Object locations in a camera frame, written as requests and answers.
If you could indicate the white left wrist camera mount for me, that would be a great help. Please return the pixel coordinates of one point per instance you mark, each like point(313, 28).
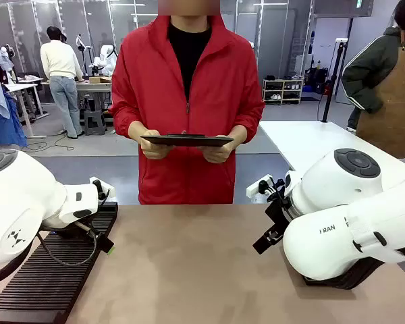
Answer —
point(108, 191)

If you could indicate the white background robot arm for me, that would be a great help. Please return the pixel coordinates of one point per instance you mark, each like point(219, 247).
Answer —
point(106, 55)

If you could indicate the black tripod pole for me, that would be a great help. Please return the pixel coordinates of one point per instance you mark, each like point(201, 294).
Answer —
point(332, 77)

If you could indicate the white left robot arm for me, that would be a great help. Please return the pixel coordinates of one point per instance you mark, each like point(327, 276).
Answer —
point(20, 202)

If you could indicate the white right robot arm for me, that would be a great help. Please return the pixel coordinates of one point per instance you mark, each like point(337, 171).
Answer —
point(324, 243)

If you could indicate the small white background desk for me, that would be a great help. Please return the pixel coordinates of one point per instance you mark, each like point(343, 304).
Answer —
point(23, 87)

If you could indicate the person in blue shirt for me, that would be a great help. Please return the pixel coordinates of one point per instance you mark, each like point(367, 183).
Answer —
point(3, 128)

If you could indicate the black equipment pile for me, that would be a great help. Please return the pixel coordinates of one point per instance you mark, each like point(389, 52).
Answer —
point(315, 79)

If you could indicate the white side table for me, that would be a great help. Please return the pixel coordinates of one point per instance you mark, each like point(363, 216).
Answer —
point(307, 141)

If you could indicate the black rectangular plastic tray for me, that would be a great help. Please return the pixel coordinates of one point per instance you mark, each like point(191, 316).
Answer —
point(344, 284)

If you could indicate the person's right hand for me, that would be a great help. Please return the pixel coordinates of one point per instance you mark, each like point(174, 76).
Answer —
point(153, 148)

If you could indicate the right forearm in red sleeve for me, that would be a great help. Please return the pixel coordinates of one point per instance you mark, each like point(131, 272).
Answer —
point(123, 118)

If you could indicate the person in white sweater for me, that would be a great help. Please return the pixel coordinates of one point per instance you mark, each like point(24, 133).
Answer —
point(59, 60)

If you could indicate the black board tray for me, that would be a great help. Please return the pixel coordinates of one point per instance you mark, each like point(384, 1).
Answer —
point(189, 141)

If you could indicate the dark wall screen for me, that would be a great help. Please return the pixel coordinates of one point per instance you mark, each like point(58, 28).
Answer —
point(342, 8)

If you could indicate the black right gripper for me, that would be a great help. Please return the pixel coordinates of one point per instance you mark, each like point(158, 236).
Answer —
point(280, 216)

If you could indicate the white shoe shelf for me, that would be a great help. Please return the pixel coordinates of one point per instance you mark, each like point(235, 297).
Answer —
point(283, 91)

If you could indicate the left forearm in red sleeve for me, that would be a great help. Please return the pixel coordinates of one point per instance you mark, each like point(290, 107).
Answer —
point(253, 121)

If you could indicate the black slotted PCB rack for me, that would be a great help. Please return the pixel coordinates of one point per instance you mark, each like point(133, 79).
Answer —
point(54, 287)

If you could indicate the person in red jacket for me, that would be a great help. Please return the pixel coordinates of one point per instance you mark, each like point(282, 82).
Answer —
point(162, 84)

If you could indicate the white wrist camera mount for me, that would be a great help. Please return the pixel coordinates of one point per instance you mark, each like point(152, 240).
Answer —
point(253, 189)
point(108, 191)

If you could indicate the long white background desk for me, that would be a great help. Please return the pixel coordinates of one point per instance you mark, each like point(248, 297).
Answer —
point(94, 87)

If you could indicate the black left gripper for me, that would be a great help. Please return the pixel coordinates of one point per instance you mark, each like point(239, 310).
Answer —
point(82, 233)

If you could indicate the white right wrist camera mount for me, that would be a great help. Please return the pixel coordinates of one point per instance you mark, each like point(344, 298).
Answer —
point(253, 189)

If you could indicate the grey step stool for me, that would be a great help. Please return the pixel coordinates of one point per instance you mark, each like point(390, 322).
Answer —
point(94, 123)

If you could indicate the cardboard box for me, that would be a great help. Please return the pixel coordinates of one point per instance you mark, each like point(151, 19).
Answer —
point(99, 80)

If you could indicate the stand with white head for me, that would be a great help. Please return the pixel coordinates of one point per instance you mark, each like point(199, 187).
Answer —
point(79, 42)

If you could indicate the person's left hand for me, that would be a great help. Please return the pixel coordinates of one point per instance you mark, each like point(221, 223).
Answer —
point(219, 153)

